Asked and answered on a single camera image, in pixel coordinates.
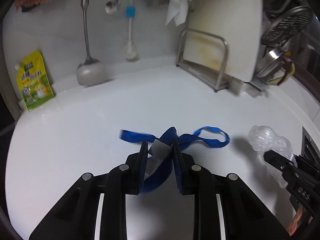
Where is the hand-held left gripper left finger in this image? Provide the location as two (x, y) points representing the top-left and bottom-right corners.
(29, 141), (149, 240)

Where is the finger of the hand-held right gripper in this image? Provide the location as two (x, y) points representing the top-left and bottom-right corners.
(292, 155), (317, 178)
(264, 149), (295, 180)

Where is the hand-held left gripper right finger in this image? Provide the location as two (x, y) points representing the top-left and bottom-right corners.
(172, 141), (292, 240)

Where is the clear plastic bag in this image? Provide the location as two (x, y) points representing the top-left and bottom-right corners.
(247, 125), (298, 188)

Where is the blue lanyard with grey card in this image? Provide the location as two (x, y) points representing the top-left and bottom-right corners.
(120, 126), (230, 195)

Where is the person's right hand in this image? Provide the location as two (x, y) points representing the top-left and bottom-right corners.
(287, 206), (313, 235)

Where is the glass pot lid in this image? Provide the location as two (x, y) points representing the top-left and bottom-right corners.
(255, 49), (295, 87)

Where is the metal spatula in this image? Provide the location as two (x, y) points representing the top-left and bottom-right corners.
(76, 0), (108, 87)

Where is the metal cutting board stand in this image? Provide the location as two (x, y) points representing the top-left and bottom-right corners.
(176, 29), (233, 93)

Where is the perforated steel steamer plate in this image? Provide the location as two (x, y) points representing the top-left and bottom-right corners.
(261, 5), (314, 45)

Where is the yellow green seasoning pouch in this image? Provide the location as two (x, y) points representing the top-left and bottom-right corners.
(14, 50), (55, 112)

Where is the white cutting board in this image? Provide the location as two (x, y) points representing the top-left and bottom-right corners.
(184, 0), (265, 83)

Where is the blue white bottle brush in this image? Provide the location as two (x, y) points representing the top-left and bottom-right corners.
(122, 0), (140, 62)

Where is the white hanging cloth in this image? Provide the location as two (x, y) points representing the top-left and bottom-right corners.
(164, 0), (193, 27)

